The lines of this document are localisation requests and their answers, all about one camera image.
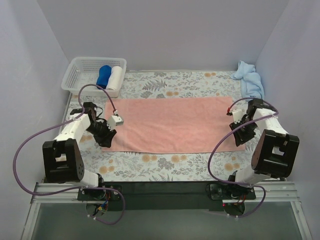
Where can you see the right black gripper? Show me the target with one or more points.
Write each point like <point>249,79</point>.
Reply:
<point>241,132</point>

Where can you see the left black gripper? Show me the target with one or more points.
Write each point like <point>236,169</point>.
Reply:
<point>104,133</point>

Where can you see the pink towel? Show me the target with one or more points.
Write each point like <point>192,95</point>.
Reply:
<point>171,125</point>

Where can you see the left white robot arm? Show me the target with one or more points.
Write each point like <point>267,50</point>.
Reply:
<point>63,162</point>

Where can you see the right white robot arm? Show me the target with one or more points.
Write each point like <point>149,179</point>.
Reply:
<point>276,150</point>

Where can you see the light blue crumpled towel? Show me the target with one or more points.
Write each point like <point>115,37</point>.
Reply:
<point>250,81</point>

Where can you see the white rolled towel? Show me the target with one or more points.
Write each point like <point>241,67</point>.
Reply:
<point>114,81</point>

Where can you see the blue rolled towel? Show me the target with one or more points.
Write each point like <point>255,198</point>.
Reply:
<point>104,74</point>

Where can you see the white plastic basket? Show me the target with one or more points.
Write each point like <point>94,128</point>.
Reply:
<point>85,70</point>

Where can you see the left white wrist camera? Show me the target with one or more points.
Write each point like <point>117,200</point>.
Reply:
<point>114,121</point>

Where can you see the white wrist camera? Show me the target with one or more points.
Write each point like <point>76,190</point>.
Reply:
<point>237,114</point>
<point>114,121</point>

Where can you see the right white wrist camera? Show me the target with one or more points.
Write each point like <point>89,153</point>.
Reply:
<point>237,114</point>

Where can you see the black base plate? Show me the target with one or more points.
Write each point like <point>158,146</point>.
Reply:
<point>167,195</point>

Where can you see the aluminium rail frame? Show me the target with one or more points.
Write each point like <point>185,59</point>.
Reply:
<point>275,214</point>

